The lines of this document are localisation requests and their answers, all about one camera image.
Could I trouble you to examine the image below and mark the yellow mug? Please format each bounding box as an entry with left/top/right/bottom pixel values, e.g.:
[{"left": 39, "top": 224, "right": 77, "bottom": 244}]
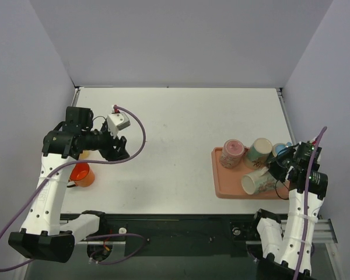
[{"left": 79, "top": 150, "right": 90, "bottom": 160}]

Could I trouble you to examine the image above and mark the cream seahorse pattern mug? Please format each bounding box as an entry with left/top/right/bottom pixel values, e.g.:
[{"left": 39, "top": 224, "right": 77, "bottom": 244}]
[{"left": 241, "top": 167, "right": 277, "bottom": 195}]

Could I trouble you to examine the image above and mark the orange mug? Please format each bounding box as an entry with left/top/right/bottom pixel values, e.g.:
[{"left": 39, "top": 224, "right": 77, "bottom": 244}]
[{"left": 67, "top": 163, "right": 95, "bottom": 188}]

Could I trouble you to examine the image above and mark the pink ghost pattern mug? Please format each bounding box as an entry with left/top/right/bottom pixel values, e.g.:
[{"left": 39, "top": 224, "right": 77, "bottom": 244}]
[{"left": 219, "top": 139, "right": 246, "bottom": 169}]

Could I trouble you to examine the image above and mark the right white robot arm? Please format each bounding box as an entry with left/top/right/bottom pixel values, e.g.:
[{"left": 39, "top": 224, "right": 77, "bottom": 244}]
[{"left": 248, "top": 140, "right": 328, "bottom": 279}]

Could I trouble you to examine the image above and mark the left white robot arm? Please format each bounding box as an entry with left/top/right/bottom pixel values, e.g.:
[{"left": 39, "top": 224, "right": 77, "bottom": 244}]
[{"left": 8, "top": 106, "right": 130, "bottom": 263}]

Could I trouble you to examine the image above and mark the blue mug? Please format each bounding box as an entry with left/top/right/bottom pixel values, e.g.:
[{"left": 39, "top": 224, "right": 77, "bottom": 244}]
[{"left": 272, "top": 142, "right": 292, "bottom": 157}]

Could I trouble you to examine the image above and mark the salmon pink tray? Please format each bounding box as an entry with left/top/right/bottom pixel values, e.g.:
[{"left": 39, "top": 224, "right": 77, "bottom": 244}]
[{"left": 211, "top": 147, "right": 289, "bottom": 200}]

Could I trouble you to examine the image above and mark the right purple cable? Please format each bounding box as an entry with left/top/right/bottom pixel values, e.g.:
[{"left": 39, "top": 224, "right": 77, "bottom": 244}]
[{"left": 249, "top": 125, "right": 328, "bottom": 280}]

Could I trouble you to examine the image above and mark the purple cable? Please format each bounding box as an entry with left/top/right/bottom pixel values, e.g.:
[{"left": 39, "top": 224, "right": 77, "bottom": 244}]
[
  {"left": 249, "top": 125, "right": 328, "bottom": 280},
  {"left": 0, "top": 105, "right": 149, "bottom": 272}
]

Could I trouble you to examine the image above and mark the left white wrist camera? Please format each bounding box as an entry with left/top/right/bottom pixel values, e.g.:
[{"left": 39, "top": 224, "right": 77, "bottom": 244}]
[{"left": 106, "top": 113, "right": 131, "bottom": 137}]

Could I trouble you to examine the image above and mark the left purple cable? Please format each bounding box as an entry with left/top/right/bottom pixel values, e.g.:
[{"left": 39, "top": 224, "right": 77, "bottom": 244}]
[{"left": 0, "top": 105, "right": 149, "bottom": 272}]

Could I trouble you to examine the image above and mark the aluminium frame rail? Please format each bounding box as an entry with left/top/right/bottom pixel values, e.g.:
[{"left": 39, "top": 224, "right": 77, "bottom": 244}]
[{"left": 282, "top": 218, "right": 338, "bottom": 244}]

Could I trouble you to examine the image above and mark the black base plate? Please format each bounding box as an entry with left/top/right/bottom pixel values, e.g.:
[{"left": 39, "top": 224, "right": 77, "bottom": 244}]
[{"left": 61, "top": 213, "right": 284, "bottom": 258}]

